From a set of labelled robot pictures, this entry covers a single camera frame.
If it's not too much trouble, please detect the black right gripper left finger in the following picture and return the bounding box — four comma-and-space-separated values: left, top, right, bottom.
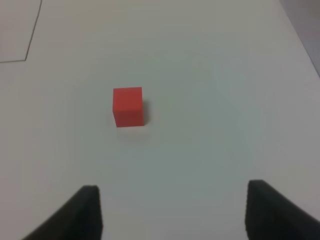
25, 185, 103, 240

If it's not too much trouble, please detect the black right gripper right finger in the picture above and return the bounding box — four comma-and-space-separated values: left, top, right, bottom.
244, 180, 320, 240

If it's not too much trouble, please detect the red cube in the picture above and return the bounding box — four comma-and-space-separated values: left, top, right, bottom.
112, 87, 145, 128

